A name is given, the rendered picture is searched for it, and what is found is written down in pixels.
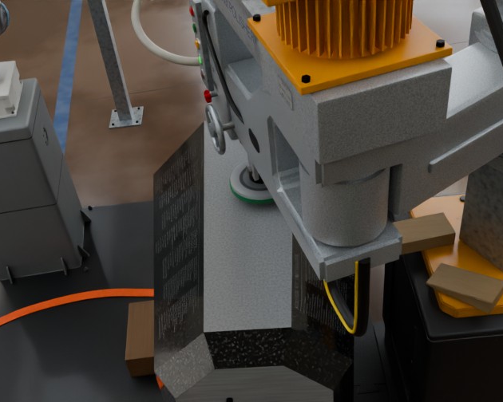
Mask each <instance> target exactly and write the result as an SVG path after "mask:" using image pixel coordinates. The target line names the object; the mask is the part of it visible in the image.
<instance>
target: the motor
mask: <svg viewBox="0 0 503 402"><path fill-rule="evenodd" d="M262 1H263V3H264V4H265V5H266V6H269V7H271V6H275V12H273V13H269V14H264V15H260V14H254V15H253V18H248V26H249V28H250V29H251V30H252V32H253V33H254V34H255V36H257V38H258V39H259V41H260V42H261V43H262V45H263V46H264V47H265V49H266V50H267V51H268V52H269V53H270V55H271V56H272V58H273V59H274V60H275V62H276V63H277V64H278V66H279V67H280V68H281V69H282V70H283V72H284V73H285V75H286V76H287V78H288V79H289V80H290V82H291V83H292V84H293V85H294V86H295V88H296V89H297V90H298V92H299V93H300V95H306V94H308V93H314V92H318V91H320V90H324V89H329V88H332V87H335V86H338V85H344V84H347V83H350V82H353V81H358V80H362V79H365V78H368V77H373V76H377V75H379V74H383V73H388V72H391V71H395V70H398V69H403V68H406V67H409V66H412V65H417V64H421V63H424V62H428V61H432V60H436V59H438V58H442V57H447V56H450V55H452V51H453V48H452V47H451V46H450V45H449V44H448V43H446V42H445V40H442V39H441V38H440V37H439V36H438V35H437V34H436V33H434V32H433V31H432V30H431V29H429V28H428V27H427V26H425V25H424V24H423V23H422V22H420V21H419V20H418V19H417V18H416V17H415V16H414V15H413V4H414V0H262Z"/></svg>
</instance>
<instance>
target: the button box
mask: <svg viewBox="0 0 503 402"><path fill-rule="evenodd" d="M189 4H190V7H191V5H192V6H193V9H194V12H195V17H193V16H192V24H193V22H195V23H196V27H197V31H198V34H196V33H194V34H195V38H198V40H199V43H200V50H198V49H197V53H198V54H200V55H201V57H202V61H203V65H201V64H200V72H201V69H202V70H203V71H204V75H205V81H204V79H203V77H202V80H203V82H204V84H205V86H206V87H207V89H208V90H209V92H211V91H214V86H213V81H212V71H211V66H210V60H209V54H208V44H207V40H206V37H205V34H204V29H203V25H202V7H201V2H200V0H189Z"/></svg>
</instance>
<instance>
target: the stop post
mask: <svg viewBox="0 0 503 402"><path fill-rule="evenodd" d="M87 2H88V5H89V10H90V13H91V17H92V20H93V25H94V29H95V31H96V35H97V40H98V43H99V46H100V50H101V55H102V58H103V62H104V64H105V70H106V73H107V76H108V79H109V84H110V88H111V91H112V94H113V99H114V103H115V105H116V109H113V111H112V115H111V119H110V123H109V128H123V127H131V126H139V125H141V121H142V115H143V108H144V107H143V106H142V107H135V108H132V106H131V103H130V99H129V94H128V90H127V87H126V83H125V78H124V74H123V71H122V68H121V62H120V58H119V55H118V52H117V46H116V42H115V39H114V36H113V30H112V26H111V23H110V20H109V14H108V11H107V7H106V4H105V0H87Z"/></svg>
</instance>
